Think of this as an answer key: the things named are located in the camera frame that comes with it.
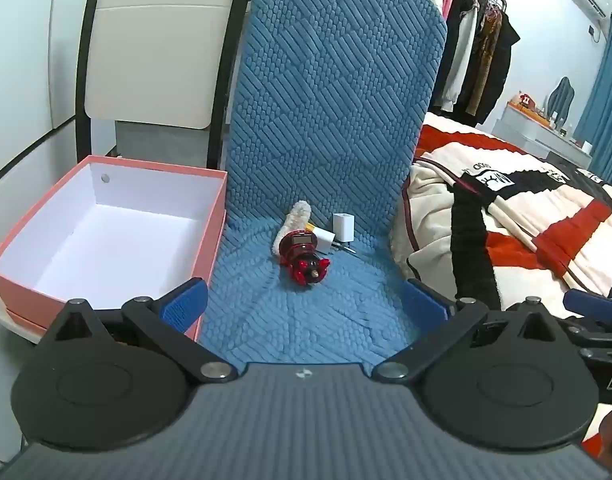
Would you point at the small white plug adapter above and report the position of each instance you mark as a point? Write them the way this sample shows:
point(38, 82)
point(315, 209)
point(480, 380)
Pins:
point(325, 241)

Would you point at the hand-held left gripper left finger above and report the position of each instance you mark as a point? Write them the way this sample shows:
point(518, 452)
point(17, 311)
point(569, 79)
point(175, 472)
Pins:
point(186, 305)

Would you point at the red toy with display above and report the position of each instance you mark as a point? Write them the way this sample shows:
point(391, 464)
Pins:
point(301, 255)

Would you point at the blue quilted chair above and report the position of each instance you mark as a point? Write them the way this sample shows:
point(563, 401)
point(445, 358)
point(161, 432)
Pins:
point(326, 110)

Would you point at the white wardrobe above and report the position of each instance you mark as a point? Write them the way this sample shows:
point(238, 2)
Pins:
point(16, 60)

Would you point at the cream folding chair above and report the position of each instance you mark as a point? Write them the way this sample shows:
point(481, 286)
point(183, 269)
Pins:
point(151, 60)

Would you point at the small white jar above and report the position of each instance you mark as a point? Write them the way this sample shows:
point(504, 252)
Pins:
point(586, 147)

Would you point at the row of hanging clothes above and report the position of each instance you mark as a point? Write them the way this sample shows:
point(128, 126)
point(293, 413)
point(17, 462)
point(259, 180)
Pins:
point(481, 55)

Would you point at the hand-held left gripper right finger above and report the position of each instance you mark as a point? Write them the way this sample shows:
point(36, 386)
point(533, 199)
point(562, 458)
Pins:
point(426, 305)

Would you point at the blue curtain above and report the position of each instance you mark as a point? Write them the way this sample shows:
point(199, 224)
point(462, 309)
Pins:
point(606, 100)

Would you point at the red white black blanket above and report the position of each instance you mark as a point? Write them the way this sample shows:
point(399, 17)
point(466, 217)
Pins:
point(511, 210)

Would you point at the white fluffy toy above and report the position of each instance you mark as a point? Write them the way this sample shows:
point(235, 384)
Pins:
point(293, 215)

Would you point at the small red ornament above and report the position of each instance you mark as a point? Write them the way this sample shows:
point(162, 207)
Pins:
point(523, 99)

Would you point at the white dresser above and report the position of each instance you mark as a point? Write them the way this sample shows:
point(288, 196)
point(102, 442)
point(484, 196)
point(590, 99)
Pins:
point(531, 130)

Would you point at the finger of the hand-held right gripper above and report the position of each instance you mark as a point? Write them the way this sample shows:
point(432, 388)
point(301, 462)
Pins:
point(588, 305)

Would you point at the pink cardboard box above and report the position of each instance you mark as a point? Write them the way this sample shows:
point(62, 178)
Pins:
point(86, 240)

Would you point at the white cube charger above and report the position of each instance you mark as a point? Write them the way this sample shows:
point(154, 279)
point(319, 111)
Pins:
point(343, 227)

